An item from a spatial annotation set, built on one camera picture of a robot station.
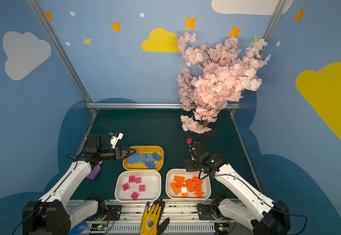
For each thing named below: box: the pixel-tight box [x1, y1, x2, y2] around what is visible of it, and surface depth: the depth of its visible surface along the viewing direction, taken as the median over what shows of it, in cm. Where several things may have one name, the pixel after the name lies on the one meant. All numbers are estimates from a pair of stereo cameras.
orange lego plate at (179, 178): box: [173, 175, 186, 183], surface depth 88 cm
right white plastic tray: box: [165, 168, 212, 200], surface depth 83 cm
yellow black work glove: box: [140, 198, 170, 235], surface depth 73 cm
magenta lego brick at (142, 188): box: [139, 184, 146, 192], surface depth 83 cm
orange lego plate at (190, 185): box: [185, 179, 196, 193], surface depth 84 cm
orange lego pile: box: [191, 175, 205, 199], surface depth 82 cm
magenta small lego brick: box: [121, 183, 130, 192], surface depth 83 cm
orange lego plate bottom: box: [180, 185, 189, 198], surface depth 82 cm
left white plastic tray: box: [114, 170, 162, 203], surface depth 84 cm
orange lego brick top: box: [175, 181, 185, 189], surface depth 85 cm
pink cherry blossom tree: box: [176, 31, 271, 134], surface depth 71 cm
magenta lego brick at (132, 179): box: [128, 175, 136, 183], surface depth 86 cm
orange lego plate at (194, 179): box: [191, 175, 199, 183], surface depth 85 cm
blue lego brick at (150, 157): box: [146, 153, 156, 163], surface depth 94 cm
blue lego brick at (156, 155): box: [151, 151, 162, 163], surface depth 96 cm
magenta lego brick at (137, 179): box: [134, 177, 142, 185], surface depth 86 cm
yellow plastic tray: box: [122, 145, 165, 172], surface depth 93 cm
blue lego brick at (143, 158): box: [140, 153, 147, 164], surface depth 95 cm
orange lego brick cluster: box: [170, 182, 180, 196], surface depth 82 cm
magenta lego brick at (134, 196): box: [130, 191, 140, 201], surface depth 80 cm
